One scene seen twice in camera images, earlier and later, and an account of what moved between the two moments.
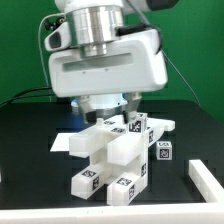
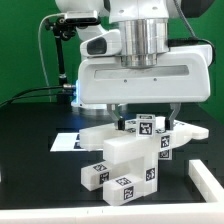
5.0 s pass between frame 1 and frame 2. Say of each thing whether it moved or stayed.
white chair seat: moved
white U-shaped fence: stayed
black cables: stayed
